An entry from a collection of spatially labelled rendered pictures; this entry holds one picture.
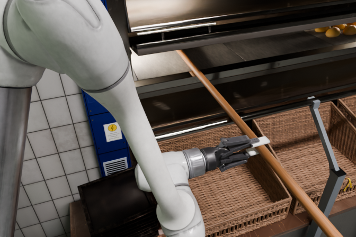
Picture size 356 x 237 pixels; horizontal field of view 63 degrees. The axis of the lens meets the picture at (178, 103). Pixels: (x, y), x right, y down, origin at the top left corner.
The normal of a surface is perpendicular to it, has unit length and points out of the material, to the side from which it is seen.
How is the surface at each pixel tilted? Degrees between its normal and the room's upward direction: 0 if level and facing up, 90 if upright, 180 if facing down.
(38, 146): 90
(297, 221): 0
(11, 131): 85
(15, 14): 59
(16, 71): 99
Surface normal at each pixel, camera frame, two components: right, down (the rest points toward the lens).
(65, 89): 0.32, 0.51
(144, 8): 0.29, 0.20
